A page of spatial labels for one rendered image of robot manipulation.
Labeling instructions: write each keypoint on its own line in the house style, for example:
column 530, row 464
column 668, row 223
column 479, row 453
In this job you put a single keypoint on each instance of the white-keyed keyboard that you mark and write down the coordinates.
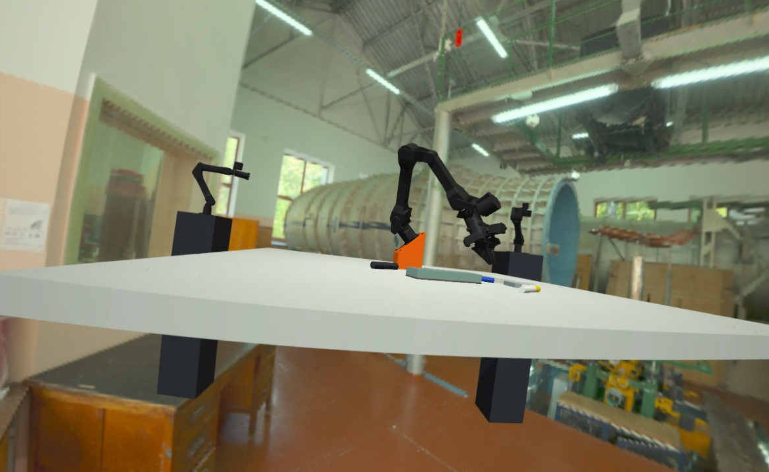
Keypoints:
column 443, row 275

